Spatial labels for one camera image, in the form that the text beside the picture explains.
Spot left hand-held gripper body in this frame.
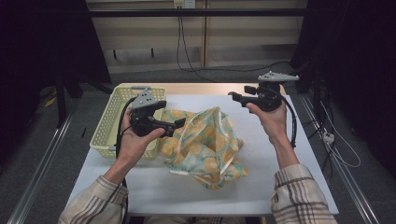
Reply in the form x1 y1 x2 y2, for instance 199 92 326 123
128 88 176 138

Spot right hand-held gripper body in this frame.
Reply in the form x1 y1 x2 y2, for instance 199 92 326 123
239 70 300 113

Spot orange print shopping bag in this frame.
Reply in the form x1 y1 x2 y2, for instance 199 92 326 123
159 105 249 190

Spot yellow plastic basket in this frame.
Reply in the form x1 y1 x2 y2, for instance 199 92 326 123
89 86 167 160

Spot person's right hand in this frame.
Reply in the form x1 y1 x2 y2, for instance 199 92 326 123
246 98 289 147

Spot person's left hand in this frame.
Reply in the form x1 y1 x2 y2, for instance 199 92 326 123
116 108 166 166

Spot wooden table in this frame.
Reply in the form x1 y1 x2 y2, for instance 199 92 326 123
118 82 287 96

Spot black metal stand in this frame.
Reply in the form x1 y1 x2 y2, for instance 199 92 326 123
276 60 326 133
55 70 114 129

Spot white power strip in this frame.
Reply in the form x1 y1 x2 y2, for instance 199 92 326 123
322 131 335 145

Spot black horizontal bar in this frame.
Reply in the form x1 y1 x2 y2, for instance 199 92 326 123
88 7 312 18

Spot white table board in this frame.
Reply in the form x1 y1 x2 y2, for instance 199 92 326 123
64 94 340 217

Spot dark curtain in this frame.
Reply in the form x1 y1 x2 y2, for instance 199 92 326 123
0 0 112 169
290 0 396 180

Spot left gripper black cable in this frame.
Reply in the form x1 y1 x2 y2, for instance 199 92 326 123
115 96 138 224

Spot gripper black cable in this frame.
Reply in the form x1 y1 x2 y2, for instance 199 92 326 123
115 96 138 224
274 88 298 148

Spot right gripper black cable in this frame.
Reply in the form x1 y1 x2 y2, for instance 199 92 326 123
274 88 298 148

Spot black wall cable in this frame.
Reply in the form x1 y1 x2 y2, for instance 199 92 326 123
179 7 219 83
176 7 292 75

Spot white cable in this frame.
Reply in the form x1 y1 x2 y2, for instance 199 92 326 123
320 102 362 169

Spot white wall socket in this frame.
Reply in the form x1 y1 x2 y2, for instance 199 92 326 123
173 0 196 9

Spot aluminium floor rail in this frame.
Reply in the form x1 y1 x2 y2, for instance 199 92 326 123
6 115 73 224
298 92 381 224

